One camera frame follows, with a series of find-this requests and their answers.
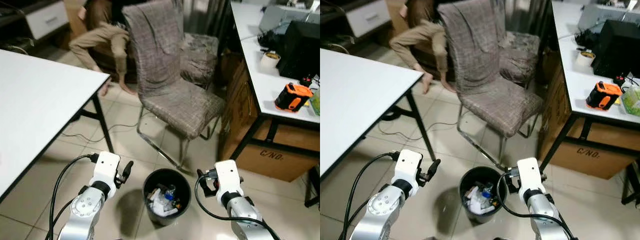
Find patterned dark grey chair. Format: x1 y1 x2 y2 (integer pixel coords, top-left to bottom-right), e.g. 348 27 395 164
179 32 221 87
497 30 542 87

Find grey fabric covered chair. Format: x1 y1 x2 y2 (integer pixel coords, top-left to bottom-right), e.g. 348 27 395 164
122 0 226 172
437 0 545 172

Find crumpled white paper trash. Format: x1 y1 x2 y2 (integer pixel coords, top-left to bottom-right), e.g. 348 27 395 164
147 187 179 217
463 186 497 215

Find thin black floor cable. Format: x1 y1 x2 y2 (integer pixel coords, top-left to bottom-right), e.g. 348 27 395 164
377 111 461 142
61 112 144 145

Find black round rubbish bin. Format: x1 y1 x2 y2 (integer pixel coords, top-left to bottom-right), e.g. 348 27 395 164
142 168 193 227
459 165 507 225

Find brown cardboard box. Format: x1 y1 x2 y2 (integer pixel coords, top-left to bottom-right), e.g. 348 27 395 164
219 50 321 183
537 50 639 180

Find black cable bundle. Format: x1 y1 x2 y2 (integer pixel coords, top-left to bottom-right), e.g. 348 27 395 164
574 29 599 52
257 29 284 54

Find white table black frame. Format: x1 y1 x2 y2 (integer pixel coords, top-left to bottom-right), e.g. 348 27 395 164
320 48 435 180
0 48 115 202

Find white tape roll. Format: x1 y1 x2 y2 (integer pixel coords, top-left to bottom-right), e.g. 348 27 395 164
574 49 596 69
259 50 282 70

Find dark cabinet white drawer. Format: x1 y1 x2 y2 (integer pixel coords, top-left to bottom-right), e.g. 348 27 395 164
0 0 70 51
320 0 392 50

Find clear container green contents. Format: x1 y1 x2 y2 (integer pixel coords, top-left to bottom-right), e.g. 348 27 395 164
620 84 640 119
309 87 321 117

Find person in khaki trousers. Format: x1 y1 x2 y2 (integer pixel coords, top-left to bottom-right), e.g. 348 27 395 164
389 0 458 95
69 0 139 96

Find grey printer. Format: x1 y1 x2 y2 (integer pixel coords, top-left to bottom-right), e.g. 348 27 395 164
257 4 321 37
577 3 640 36

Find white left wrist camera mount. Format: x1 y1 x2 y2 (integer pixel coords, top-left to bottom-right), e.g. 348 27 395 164
90 151 121 187
392 148 425 186

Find black computer case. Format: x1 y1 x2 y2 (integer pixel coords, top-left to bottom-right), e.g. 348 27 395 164
276 20 321 81
590 19 640 80

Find black metal stand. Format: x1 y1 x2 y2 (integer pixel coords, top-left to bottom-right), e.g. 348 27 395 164
304 164 321 209
621 159 640 206

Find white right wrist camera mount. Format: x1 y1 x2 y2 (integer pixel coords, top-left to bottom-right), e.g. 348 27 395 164
516 157 544 196
214 159 244 197

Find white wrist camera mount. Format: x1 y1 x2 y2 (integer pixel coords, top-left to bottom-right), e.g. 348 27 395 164
392 148 425 186
214 159 244 197
90 151 121 187
516 157 544 196

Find white desk black legs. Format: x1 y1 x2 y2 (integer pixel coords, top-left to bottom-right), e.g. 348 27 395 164
537 0 640 174
229 2 321 162

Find orange black power tool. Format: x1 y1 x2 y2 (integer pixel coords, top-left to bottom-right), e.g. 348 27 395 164
274 82 315 113
585 80 624 111

